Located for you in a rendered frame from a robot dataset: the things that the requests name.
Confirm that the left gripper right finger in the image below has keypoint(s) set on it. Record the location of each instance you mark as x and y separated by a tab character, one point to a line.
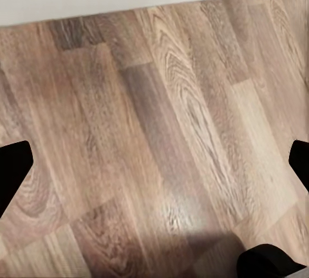
299	161

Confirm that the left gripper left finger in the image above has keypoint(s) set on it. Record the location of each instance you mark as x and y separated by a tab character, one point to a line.
16	161

